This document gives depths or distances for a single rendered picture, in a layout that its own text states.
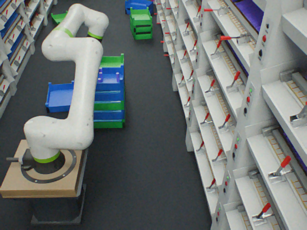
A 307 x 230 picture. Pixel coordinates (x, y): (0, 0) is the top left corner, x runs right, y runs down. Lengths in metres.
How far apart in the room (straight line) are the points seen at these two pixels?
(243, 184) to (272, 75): 0.43
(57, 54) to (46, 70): 1.45
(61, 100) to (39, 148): 1.15
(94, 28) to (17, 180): 0.93
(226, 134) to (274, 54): 0.54
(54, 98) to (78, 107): 1.21
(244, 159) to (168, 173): 0.86
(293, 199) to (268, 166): 0.12
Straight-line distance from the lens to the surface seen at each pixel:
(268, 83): 0.93
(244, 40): 1.13
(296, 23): 0.79
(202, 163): 1.76
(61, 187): 1.45
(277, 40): 0.87
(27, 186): 1.50
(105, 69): 2.16
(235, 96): 1.21
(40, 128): 1.38
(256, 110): 0.98
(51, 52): 1.52
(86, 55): 1.45
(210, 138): 1.60
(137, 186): 1.84
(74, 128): 1.34
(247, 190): 1.15
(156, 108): 2.37
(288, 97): 0.88
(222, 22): 1.30
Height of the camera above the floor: 1.44
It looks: 39 degrees down
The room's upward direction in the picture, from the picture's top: 2 degrees clockwise
